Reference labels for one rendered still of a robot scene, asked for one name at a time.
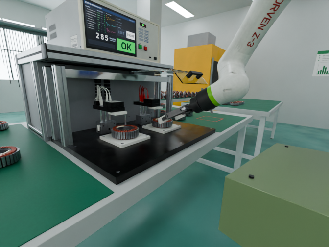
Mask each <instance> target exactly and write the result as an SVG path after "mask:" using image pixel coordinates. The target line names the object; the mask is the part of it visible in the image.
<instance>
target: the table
mask: <svg viewBox="0 0 329 247"><path fill-rule="evenodd" d="M197 93H198V92H192V93H191V92H190V91H188V92H186V91H184V92H182V91H180V92H179V91H175V90H174V91H173V98H172V104H173V103H174V102H181V101H189V100H190V99H191V98H192V97H194V96H195V95H196V94H197ZM162 95H163V96H164V98H165V99H162V98H163V96H162ZM174 96H175V98H174ZM188 96H189V97H188ZM179 97H180V98H179ZM161 103H166V91H161Z"/></svg>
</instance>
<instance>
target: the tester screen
mask: <svg viewBox="0 0 329 247"><path fill-rule="evenodd" d="M84 8H85V21H86V34H87V45H88V46H92V47H97V48H102V49H108V50H113V51H118V52H123V53H127V54H132V55H135V54H133V53H129V52H124V51H119V50H117V38H119V39H122V40H125V41H129V42H133V43H135V40H132V39H128V38H125V37H121V36H118V35H117V28H120V29H123V30H126V31H129V32H132V33H134V34H135V21H133V20H131V19H129V18H127V17H124V16H122V15H119V14H117V13H114V12H112V11H110V10H107V9H105V8H102V7H100V6H97V5H95V4H92V3H90V2H88V1H85V0H84ZM95 32H98V33H101V34H105V35H108V36H109V41H104V40H100V39H96V38H95ZM88 39H92V40H96V41H101V42H105V43H109V44H113V45H115V49H113V48H109V47H104V46H99V45H95V44H90V43H89V40H88Z"/></svg>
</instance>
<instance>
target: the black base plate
mask: <svg viewBox="0 0 329 247"><path fill-rule="evenodd" d="M153 118H155V117H151V123H148V124H152V119H153ZM148 124H144V125H148ZM172 124H175V125H180V126H181V128H179V129H177V130H174V131H171V132H168V133H165V134H162V133H159V132H155V131H152V130H148V129H144V128H143V127H142V126H144V125H139V124H136V120H133V121H128V122H126V125H134V126H137V127H138V128H139V133H142V134H145V135H149V136H150V139H147V140H145V141H142V142H139V143H136V144H133V145H130V146H127V147H124V148H120V147H117V146H115V145H113V144H110V143H108V142H106V141H103V140H101V139H100V136H103V135H107V134H111V133H106V134H100V133H97V132H96V128H91V129H86V130H81V131H77V132H72V137H73V145H68V146H67V147H65V146H64V145H62V142H61V139H58V140H54V139H53V138H52V137H51V141H52V142H54V143H55V144H56V145H58V146H59V147H61V148H62V149H64V150H65V151H67V152H68V153H70V154H71V155H73V156H74V157H76V158H77V159H79V160H80V161H81V162H83V163H84V164H86V165H87V166H89V167H90V168H92V169H93V170H95V171H96V172H98V173H99V174H101V175H102V176H104V177H105V178H107V179H108V180H110V181H111V182H113V183H114V184H116V185H118V184H120V183H122V182H124V181H125V180H127V179H129V178H131V177H133V176H135V175H137V174H139V173H140V172H142V171H144V170H146V169H148V168H150V167H152V166H154V165H156V164H157V163H159V162H161V161H163V160H165V159H167V158H169V157H170V156H172V155H174V154H176V153H178V152H180V151H182V150H184V149H186V148H187V147H189V146H191V145H193V144H195V143H197V142H199V141H201V140H202V139H204V138H206V137H208V136H210V135H212V134H214V133H215V130H216V129H214V128H209V127H204V126H199V125H194V124H189V123H183V122H178V121H173V123H172Z"/></svg>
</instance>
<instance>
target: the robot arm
mask: <svg viewBox="0 0 329 247"><path fill-rule="evenodd" d="M291 1H292V0H253V2H252V4H251V6H250V8H249V11H248V13H247V15H246V17H245V18H244V20H243V22H242V24H241V26H240V28H239V30H238V31H237V33H236V35H235V37H234V38H233V40H232V42H231V43H230V45H229V46H228V48H227V49H226V51H225V52H224V54H223V55H222V57H221V58H220V60H219V61H218V64H217V70H218V81H216V82H215V83H213V84H212V85H210V86H208V87H206V88H205V89H203V88H201V91H199V92H198V93H197V94H196V96H194V97H192V98H191V99H190V104H186V105H183V106H182V107H180V108H177V109H175V110H173V111H170V112H168V113H167V112H166V113H165V114H164V115H163V116H161V117H160V118H158V119H157V120H158V122H159V124H162V123H164V122H166V121H168V120H170V118H173V117H174V118H175V120H178V119H180V118H182V117H184V116H188V114H191V113H192V112H195V113H200V112H202V111H210V112H211V114H212V113H213V111H212V110H213V109H214V108H216V107H218V106H220V105H223V104H225V103H228V102H231V101H235V100H239V99H241V98H243V97H244V96H245V95H246V94H247V93H248V91H249V88H250V81H249V78H248V76H247V74H246V71H245V66H246V64H247V63H248V61H249V59H250V57H251V56H252V54H253V52H254V51H255V49H256V48H257V46H258V45H259V43H260V42H261V40H262V39H263V37H264V36H265V34H266V33H267V31H268V30H269V29H270V27H271V26H272V25H273V23H274V22H275V21H276V19H277V18H278V17H279V15H280V14H281V13H282V12H283V11H284V9H285V8H286V7H287V6H288V4H289V3H290V2H291Z"/></svg>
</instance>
